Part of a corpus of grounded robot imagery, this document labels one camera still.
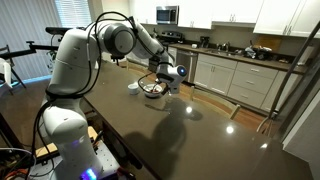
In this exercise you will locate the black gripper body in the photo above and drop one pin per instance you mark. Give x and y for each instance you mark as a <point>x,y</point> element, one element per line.
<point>166,87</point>

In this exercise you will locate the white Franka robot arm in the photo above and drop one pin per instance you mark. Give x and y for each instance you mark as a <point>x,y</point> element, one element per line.
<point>76,63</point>

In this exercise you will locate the trail mix in bowl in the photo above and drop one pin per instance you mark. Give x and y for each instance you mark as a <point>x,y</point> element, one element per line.
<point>150,89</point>

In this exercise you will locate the white ceramic bowl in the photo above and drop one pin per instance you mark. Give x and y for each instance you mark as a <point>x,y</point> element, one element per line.
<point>150,95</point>

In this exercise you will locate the small white cup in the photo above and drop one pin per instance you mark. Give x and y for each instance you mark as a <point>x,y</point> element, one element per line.
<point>133,89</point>

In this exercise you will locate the stainless steel dishwasher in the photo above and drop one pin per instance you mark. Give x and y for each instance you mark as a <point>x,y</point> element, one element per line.
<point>187,61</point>

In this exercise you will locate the black kitchen stove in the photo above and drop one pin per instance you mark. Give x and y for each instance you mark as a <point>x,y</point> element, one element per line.
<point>171,36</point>

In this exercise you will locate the black coffee maker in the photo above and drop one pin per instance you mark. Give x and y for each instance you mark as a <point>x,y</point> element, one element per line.
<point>204,41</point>

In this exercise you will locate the metal sink faucet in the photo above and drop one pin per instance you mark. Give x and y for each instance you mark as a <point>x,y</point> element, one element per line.
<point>226,46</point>

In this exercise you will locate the stainless steel microwave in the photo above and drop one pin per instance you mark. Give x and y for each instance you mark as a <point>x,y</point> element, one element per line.
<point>166,15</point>

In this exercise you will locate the pale wooden chair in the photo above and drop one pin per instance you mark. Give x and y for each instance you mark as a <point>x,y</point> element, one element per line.
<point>235,111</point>

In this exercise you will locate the light wooden board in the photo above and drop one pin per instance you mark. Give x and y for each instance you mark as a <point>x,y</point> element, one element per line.
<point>91,131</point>

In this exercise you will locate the white lower kitchen cabinets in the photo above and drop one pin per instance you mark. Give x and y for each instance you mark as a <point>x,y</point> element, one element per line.
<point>246,80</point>

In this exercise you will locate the white kitchen cabinets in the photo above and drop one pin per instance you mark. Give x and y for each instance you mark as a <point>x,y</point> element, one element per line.
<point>233,10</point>
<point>246,80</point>

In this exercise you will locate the clutter pile on counter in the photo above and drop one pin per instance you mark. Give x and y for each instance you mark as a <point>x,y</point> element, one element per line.
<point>258,51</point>

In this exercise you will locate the white upper kitchen cabinets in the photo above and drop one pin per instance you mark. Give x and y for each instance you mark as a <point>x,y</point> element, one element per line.
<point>233,10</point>

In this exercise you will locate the green potted plant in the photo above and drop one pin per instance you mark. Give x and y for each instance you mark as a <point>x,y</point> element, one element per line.
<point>52,58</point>

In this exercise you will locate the white window blinds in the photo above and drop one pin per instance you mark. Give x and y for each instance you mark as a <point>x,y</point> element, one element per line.
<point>73,13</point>

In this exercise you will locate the wooden cutting board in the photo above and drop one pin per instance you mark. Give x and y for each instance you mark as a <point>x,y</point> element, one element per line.
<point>271,41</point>

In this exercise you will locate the stainless steel refrigerator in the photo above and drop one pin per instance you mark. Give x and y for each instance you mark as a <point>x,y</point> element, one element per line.
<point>303,86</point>

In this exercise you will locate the perforated robot base plate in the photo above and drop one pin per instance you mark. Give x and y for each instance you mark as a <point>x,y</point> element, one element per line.
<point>106,160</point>

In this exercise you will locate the black stereo camera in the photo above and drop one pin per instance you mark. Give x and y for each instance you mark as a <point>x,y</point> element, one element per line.
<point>56,30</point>

